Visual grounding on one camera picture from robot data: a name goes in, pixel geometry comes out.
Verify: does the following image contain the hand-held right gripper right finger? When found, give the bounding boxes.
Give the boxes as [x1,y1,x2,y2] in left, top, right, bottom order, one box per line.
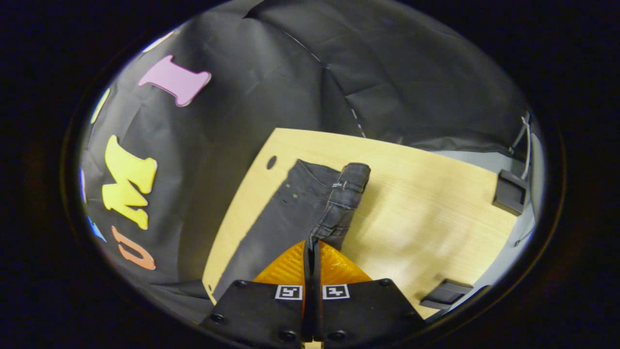
[312,238,428,349]

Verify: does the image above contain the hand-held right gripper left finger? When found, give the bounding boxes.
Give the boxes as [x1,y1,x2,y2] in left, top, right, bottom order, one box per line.
[200,238,313,349]

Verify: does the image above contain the black jeans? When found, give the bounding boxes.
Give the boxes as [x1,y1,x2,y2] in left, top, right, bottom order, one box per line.
[213,159,372,301]

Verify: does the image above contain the black backdrop cloth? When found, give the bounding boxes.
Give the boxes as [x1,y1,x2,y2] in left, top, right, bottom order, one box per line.
[80,0,533,325]

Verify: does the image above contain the black table bracket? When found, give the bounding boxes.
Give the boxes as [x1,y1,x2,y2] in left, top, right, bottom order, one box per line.
[419,279,474,311]
[492,170,529,217]

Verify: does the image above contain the white cable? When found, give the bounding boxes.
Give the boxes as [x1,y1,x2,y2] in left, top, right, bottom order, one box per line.
[508,112,533,181]

